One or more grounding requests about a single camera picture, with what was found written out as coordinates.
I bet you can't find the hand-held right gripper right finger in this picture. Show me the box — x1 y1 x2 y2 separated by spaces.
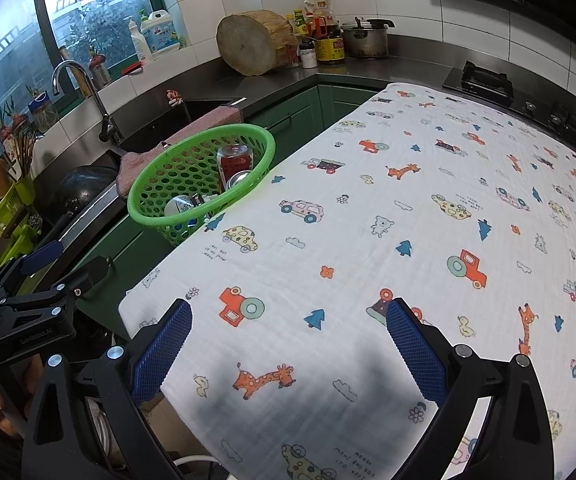
385 297 555 480

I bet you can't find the metal pressure cooker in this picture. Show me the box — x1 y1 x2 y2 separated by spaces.
340 17 396 59

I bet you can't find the dark jar yellow label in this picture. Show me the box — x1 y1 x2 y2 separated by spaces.
314 35 347 66

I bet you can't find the metal bottle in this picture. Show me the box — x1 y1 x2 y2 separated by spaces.
89 47 113 88

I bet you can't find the group of condiment bottles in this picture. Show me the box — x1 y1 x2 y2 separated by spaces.
285 0 345 41

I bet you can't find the slim white pump bottle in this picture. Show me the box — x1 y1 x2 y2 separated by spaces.
128 18 153 63

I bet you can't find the pink towel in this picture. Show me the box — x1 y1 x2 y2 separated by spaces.
118 105 243 198

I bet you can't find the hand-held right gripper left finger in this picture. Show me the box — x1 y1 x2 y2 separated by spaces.
20 297 195 480

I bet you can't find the printed white tablecloth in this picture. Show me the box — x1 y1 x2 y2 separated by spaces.
118 81 576 480

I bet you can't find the large white detergent bottle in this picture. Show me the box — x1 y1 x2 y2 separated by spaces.
140 10 181 55

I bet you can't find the green plastic basket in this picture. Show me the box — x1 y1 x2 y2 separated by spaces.
126 123 277 247

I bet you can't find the kitchen sink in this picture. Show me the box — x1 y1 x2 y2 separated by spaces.
118 97 243 156

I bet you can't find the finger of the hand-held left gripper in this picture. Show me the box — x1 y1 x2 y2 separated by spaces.
0 240 64 293
0 255 114 311

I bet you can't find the bundle of chopsticks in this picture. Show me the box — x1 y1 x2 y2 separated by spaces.
0 110 38 181

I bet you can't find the black gas stove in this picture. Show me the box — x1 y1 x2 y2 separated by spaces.
442 60 576 146

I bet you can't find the round wooden chopping block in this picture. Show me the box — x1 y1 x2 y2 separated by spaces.
216 9 299 77

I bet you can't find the glass jar blue lid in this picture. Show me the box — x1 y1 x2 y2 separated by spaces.
28 89 61 128

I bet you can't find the metal faucet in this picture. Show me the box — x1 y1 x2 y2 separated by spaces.
52 60 124 143

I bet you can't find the window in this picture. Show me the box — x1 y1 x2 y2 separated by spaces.
0 0 179 161

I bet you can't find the green dish rack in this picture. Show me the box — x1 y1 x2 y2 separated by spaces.
0 176 43 281

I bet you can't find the black wok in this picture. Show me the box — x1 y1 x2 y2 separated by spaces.
56 164 121 221

